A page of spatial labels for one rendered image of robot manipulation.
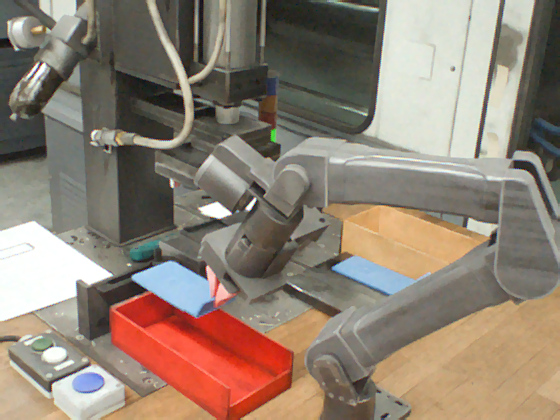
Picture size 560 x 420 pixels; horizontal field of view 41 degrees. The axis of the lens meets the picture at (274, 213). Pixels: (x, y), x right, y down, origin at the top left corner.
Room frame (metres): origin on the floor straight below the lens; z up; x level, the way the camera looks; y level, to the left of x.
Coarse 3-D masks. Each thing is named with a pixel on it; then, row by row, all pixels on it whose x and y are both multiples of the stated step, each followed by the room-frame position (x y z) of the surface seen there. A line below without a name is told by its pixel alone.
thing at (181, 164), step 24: (144, 96) 1.25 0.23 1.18; (168, 96) 1.28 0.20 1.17; (168, 120) 1.17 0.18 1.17; (216, 120) 1.13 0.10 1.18; (240, 120) 1.14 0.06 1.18; (192, 144) 1.11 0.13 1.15; (216, 144) 1.09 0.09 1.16; (264, 144) 1.15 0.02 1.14; (168, 168) 1.07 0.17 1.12; (192, 168) 1.03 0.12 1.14
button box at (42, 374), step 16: (0, 336) 0.90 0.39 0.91; (16, 336) 0.90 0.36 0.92; (32, 336) 0.88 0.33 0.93; (48, 336) 0.88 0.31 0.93; (16, 352) 0.84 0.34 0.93; (32, 352) 0.84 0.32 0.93; (16, 368) 0.84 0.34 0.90; (32, 368) 0.81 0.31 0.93; (48, 368) 0.81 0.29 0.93; (64, 368) 0.81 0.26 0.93; (80, 368) 0.82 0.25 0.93; (32, 384) 0.81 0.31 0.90; (48, 384) 0.78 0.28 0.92
